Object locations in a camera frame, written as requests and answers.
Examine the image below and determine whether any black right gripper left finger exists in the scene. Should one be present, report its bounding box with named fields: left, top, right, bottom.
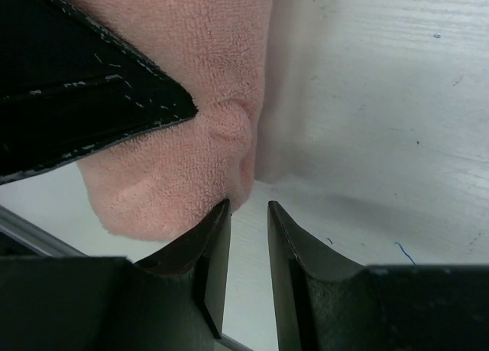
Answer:
left=0, top=198, right=233, bottom=351

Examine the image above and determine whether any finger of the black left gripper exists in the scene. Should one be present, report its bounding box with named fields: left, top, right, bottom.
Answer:
left=1, top=0, right=197, bottom=184

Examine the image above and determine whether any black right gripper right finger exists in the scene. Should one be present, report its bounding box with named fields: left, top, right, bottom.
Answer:
left=267, top=201, right=488, bottom=350

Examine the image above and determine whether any pink terry towel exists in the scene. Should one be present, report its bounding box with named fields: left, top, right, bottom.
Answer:
left=49, top=0, right=283, bottom=243

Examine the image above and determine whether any aluminium table edge rail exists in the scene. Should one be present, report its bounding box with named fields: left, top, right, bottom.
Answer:
left=0, top=205, right=253, bottom=351

